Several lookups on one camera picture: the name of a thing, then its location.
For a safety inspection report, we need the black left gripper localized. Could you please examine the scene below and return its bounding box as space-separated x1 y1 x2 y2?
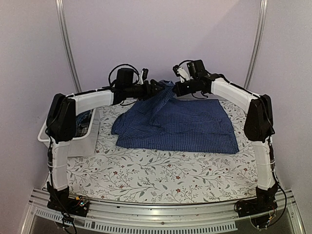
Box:
125 78 165 100

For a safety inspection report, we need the blue plaid button shirt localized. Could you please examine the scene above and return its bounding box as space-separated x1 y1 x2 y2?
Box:
111 80 239 154

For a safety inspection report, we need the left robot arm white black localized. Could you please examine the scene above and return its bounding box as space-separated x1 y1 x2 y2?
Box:
45 80 163 212

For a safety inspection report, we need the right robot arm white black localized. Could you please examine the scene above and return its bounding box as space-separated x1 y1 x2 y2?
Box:
173 74 278 213

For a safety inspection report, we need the white plastic laundry bin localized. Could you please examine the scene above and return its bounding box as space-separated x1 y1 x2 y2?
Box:
38 108 100 159

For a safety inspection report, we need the teal blue garment in bin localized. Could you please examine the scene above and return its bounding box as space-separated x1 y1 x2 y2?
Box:
76 110 93 128

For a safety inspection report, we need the black white plaid garment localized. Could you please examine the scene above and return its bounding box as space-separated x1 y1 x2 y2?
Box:
75 124 90 137

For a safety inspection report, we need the floral patterned table cloth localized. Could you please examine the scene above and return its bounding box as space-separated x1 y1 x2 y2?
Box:
66 101 257 204

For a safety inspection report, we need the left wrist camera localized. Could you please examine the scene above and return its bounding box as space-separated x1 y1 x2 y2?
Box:
108 63 149 89

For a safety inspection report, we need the right aluminium frame post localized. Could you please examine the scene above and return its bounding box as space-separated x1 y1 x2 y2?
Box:
244 0 268 89

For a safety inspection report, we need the aluminium frame post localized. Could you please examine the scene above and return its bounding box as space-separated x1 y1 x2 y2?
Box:
244 0 268 89
55 0 82 93

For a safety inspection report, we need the left aluminium frame post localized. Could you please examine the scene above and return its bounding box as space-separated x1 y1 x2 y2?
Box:
55 0 82 93

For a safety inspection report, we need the aluminium front rail base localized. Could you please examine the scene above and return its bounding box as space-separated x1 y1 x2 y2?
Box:
20 187 305 234

